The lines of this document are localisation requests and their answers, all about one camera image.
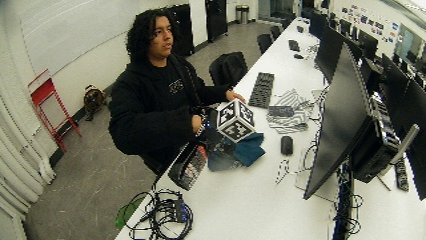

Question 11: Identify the silver trash can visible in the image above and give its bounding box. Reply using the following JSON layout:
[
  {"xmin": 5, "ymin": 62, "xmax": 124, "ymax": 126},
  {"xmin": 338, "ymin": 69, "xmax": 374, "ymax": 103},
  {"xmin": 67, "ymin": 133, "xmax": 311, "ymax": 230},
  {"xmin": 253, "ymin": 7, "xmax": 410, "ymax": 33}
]
[{"xmin": 234, "ymin": 4, "xmax": 252, "ymax": 25}]

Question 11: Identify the red metal frame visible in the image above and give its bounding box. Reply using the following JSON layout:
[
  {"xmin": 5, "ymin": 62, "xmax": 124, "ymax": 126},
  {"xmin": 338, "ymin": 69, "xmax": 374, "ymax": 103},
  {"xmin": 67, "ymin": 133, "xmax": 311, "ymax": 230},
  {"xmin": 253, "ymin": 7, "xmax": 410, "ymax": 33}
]
[{"xmin": 27, "ymin": 69, "xmax": 84, "ymax": 153}]

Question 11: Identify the the person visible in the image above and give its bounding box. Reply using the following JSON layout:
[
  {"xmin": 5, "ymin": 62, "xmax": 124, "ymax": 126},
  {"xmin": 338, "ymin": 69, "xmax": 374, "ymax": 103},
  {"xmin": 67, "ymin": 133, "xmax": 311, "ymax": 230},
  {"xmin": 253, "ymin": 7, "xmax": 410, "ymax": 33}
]
[{"xmin": 108, "ymin": 8, "xmax": 248, "ymax": 175}]

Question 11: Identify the brown and black backpack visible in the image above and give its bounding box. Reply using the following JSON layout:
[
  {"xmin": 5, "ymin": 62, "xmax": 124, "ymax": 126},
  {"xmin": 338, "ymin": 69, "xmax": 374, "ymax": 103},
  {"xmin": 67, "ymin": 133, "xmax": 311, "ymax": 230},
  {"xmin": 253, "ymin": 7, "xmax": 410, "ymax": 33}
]
[{"xmin": 82, "ymin": 84, "xmax": 108, "ymax": 122}]

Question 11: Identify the teal cloth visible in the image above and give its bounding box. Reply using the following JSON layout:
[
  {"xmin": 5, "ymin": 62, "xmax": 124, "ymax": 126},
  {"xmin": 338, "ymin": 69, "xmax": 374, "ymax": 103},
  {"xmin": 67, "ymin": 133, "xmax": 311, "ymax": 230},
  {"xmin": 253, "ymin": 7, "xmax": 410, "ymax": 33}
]
[{"xmin": 232, "ymin": 132, "xmax": 268, "ymax": 168}]

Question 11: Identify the black office chair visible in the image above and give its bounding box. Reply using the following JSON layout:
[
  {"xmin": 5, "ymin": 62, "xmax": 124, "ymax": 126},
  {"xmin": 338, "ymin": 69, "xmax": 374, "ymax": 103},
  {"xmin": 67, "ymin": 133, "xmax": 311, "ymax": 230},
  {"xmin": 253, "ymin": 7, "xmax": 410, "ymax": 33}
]
[
  {"xmin": 208, "ymin": 51, "xmax": 249, "ymax": 89},
  {"xmin": 256, "ymin": 33, "xmax": 274, "ymax": 55}
]

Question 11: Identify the white pleated partition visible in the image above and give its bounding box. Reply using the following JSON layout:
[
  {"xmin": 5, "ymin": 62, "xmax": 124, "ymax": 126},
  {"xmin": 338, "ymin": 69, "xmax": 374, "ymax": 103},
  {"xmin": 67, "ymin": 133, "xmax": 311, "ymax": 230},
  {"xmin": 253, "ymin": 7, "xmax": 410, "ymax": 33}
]
[{"xmin": 0, "ymin": 79, "xmax": 57, "ymax": 240}]

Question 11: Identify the large black monitor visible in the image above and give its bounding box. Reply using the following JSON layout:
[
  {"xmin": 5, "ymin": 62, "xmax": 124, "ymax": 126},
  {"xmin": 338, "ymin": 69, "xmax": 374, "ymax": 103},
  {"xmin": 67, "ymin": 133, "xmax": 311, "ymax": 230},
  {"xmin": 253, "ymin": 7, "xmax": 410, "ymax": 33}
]
[{"xmin": 302, "ymin": 42, "xmax": 375, "ymax": 201}]

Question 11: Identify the black keyboard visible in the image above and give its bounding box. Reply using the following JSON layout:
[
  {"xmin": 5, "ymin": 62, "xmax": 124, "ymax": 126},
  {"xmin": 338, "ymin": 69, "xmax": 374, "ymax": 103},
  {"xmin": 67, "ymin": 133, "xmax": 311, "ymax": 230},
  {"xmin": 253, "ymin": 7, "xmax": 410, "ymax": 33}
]
[
  {"xmin": 248, "ymin": 71, "xmax": 276, "ymax": 110},
  {"xmin": 288, "ymin": 39, "xmax": 302, "ymax": 53},
  {"xmin": 394, "ymin": 157, "xmax": 410, "ymax": 192}
]

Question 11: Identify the white cube with black markers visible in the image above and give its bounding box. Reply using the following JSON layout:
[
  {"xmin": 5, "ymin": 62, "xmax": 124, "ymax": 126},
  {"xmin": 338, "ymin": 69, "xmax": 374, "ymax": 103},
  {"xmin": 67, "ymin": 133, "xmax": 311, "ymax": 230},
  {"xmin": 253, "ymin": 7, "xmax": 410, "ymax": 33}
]
[{"xmin": 216, "ymin": 98, "xmax": 257, "ymax": 144}]

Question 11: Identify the black hub box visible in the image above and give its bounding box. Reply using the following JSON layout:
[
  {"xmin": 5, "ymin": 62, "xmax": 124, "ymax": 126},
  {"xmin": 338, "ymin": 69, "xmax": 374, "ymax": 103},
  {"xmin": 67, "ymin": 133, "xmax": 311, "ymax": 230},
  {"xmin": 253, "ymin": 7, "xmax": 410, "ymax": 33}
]
[{"xmin": 174, "ymin": 198, "xmax": 188, "ymax": 223}]

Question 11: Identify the black small computer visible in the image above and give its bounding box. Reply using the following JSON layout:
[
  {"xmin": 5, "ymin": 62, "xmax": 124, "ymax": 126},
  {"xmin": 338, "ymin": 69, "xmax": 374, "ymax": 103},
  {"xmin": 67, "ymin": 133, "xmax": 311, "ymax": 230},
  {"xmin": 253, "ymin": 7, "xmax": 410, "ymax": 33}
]
[{"xmin": 349, "ymin": 95, "xmax": 402, "ymax": 185}]

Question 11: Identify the black cabinet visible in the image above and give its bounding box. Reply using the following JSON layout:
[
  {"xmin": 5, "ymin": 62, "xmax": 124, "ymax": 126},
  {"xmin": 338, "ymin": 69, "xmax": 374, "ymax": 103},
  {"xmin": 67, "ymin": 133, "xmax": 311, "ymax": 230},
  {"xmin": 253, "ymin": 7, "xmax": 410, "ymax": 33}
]
[
  {"xmin": 204, "ymin": 0, "xmax": 229, "ymax": 43},
  {"xmin": 166, "ymin": 3, "xmax": 196, "ymax": 57}
]

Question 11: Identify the green plastic sheet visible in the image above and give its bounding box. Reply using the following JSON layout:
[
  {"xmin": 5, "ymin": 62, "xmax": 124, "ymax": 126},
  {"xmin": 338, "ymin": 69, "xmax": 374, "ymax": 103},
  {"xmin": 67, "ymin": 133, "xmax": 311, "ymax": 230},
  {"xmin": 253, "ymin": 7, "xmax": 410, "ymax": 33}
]
[{"xmin": 114, "ymin": 196, "xmax": 146, "ymax": 230}]

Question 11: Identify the dark printed cloth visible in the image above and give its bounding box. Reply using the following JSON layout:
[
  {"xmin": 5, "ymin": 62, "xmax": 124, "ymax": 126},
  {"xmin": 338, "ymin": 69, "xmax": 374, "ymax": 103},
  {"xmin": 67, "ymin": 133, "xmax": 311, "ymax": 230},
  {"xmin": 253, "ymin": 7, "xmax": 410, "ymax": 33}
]
[{"xmin": 205, "ymin": 129, "xmax": 245, "ymax": 173}]

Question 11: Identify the dark card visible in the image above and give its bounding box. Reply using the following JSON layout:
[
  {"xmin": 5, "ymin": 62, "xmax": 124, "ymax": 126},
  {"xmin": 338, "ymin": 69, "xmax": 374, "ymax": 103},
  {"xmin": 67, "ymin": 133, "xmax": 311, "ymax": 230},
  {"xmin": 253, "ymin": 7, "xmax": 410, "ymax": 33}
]
[{"xmin": 268, "ymin": 105, "xmax": 295, "ymax": 118}]

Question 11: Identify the white wall board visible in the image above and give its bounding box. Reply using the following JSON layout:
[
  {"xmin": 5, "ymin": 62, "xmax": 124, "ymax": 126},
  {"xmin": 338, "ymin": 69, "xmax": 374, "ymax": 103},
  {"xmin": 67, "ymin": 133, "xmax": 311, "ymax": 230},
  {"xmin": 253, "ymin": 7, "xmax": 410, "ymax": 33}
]
[{"xmin": 15, "ymin": 0, "xmax": 141, "ymax": 78}]

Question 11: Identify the grey striped cloth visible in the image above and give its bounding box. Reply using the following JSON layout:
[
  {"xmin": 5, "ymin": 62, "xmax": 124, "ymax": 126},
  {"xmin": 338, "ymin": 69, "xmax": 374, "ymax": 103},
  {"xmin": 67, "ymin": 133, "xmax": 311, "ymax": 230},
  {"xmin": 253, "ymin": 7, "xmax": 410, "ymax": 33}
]
[{"xmin": 265, "ymin": 88, "xmax": 315, "ymax": 135}]

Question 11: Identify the tangle of black cables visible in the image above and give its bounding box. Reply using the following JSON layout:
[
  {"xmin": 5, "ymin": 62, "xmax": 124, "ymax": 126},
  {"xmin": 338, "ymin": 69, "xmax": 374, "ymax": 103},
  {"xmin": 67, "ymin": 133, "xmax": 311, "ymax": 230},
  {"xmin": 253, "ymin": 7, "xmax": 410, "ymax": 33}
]
[{"xmin": 122, "ymin": 188, "xmax": 196, "ymax": 240}]

